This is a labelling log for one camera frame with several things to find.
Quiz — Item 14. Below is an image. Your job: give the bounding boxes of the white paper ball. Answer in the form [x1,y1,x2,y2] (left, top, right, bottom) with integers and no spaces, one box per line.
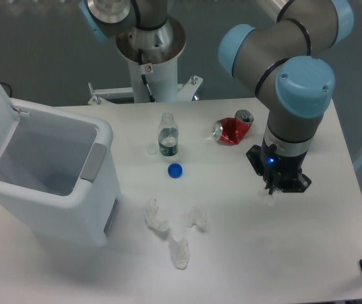
[258,189,275,206]

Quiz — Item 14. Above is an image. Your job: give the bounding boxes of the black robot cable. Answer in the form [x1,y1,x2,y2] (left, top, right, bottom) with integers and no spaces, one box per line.
[138,49,156,103]

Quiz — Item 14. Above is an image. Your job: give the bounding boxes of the clear plastic water bottle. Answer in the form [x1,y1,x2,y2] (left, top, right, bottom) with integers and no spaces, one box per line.
[157,112,179,157]

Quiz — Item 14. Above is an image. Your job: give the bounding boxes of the white open trash bin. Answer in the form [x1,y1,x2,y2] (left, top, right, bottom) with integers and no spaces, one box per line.
[0,84,121,247]

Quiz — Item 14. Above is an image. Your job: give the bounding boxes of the crumpled paper bottom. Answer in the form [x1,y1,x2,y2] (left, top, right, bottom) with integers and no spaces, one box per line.
[169,237,190,270]

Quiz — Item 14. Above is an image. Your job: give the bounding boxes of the crumpled paper left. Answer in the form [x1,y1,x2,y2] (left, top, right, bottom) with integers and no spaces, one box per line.
[145,198,169,232]

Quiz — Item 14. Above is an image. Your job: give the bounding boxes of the crushed red soda can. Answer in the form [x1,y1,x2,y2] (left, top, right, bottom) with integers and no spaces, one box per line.
[212,109,254,146]

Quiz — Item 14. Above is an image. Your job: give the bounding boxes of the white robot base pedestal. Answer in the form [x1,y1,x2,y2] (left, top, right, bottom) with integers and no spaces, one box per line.
[88,16,204,105]

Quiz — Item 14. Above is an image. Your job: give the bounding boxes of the crumpled paper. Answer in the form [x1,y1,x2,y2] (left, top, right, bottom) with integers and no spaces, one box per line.
[145,198,169,232]
[187,206,207,232]
[169,237,190,270]

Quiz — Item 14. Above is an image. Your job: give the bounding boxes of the white bottle cap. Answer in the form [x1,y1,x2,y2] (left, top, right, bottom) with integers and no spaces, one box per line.
[146,144,157,155]

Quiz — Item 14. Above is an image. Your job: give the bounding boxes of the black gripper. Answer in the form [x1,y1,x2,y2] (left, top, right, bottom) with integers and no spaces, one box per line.
[246,144,312,195]

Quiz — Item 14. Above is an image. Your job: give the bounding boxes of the crumpled paper middle right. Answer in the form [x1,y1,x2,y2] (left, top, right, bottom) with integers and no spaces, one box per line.
[187,206,207,232]

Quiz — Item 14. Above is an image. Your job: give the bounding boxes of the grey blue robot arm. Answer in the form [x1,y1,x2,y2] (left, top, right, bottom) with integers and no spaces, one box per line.
[79,1,354,193]

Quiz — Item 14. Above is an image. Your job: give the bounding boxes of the blue bottle cap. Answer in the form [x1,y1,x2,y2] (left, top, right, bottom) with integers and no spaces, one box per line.
[167,163,183,179]

